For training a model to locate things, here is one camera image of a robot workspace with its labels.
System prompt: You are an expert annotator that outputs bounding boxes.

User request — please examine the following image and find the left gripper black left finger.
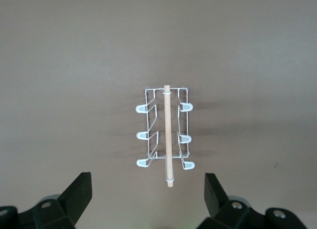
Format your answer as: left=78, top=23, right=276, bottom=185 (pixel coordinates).
left=17, top=172, right=93, bottom=229

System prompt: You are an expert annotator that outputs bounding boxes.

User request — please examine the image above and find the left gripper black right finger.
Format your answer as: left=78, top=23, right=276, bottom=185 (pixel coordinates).
left=198, top=173, right=268, bottom=229

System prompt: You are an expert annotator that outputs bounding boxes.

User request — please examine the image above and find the white wire cup holder rack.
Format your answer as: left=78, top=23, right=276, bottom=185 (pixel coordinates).
left=135, top=84, right=196, bottom=189

